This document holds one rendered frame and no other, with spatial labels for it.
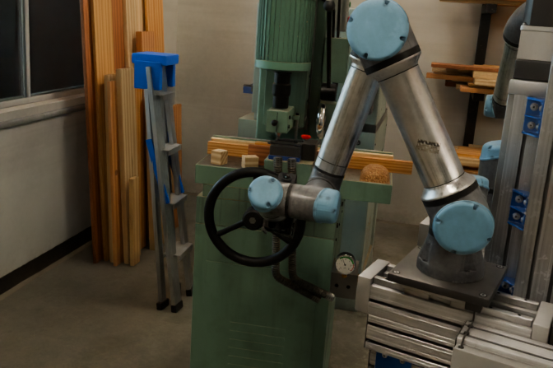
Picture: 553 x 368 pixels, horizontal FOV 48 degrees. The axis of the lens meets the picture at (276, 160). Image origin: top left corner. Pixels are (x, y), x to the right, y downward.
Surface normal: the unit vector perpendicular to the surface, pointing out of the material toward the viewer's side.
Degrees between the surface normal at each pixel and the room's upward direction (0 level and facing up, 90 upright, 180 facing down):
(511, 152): 90
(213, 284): 90
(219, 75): 90
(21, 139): 90
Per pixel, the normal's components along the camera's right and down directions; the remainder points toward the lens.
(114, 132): 0.96, 0.08
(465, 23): -0.25, 0.21
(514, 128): -0.49, 0.17
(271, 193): -0.16, -0.29
